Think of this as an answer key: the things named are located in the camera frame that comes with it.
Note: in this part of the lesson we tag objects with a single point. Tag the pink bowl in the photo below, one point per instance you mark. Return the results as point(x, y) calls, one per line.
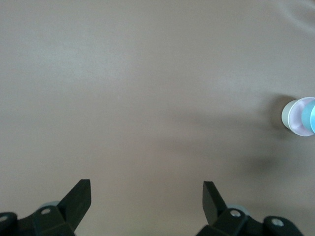
point(295, 118)

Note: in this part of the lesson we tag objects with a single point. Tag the white bowl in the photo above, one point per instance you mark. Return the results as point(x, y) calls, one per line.
point(285, 115)

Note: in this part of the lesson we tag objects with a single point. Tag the blue bowl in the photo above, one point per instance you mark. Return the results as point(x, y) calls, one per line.
point(307, 115)

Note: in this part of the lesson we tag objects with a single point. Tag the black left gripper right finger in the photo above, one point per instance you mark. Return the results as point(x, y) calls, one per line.
point(229, 223)

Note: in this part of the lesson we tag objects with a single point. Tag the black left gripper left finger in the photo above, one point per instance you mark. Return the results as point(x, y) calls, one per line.
point(56, 221)

